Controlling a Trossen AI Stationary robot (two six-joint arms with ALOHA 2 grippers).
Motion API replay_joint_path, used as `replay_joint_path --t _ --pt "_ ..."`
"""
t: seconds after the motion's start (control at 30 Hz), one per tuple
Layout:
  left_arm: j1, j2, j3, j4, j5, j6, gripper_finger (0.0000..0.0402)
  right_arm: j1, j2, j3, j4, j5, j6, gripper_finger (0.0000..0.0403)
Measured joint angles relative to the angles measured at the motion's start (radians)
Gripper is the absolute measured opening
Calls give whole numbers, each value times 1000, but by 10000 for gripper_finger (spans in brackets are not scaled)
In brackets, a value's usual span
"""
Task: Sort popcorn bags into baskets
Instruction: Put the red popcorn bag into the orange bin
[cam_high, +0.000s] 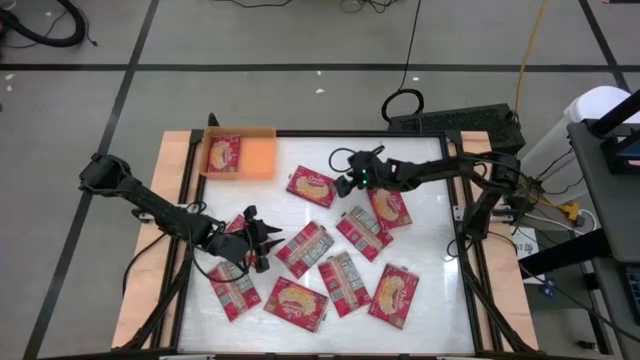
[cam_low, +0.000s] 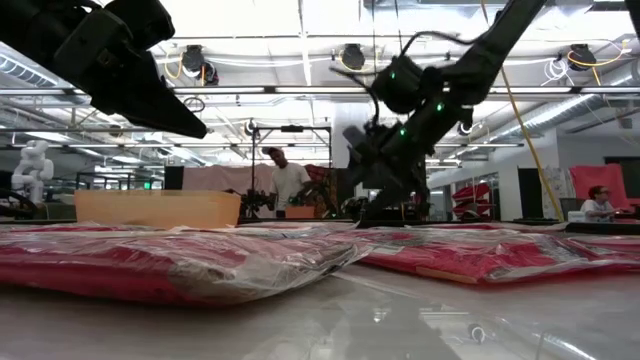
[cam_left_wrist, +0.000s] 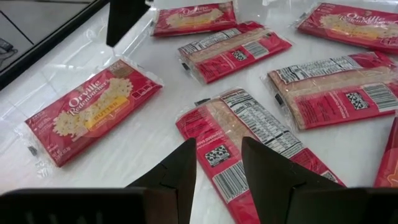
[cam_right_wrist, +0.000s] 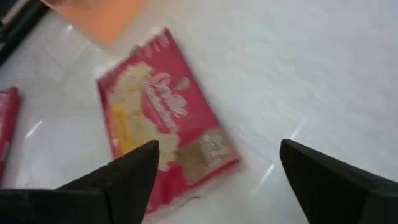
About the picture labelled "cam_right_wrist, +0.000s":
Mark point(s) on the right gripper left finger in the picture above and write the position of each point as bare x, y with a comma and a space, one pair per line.
124, 186

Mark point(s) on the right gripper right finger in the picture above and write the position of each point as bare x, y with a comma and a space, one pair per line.
335, 193

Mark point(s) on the red popcorn bag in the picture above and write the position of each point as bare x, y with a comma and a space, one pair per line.
7, 124
186, 118

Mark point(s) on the black table frame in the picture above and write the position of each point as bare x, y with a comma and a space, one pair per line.
21, 31

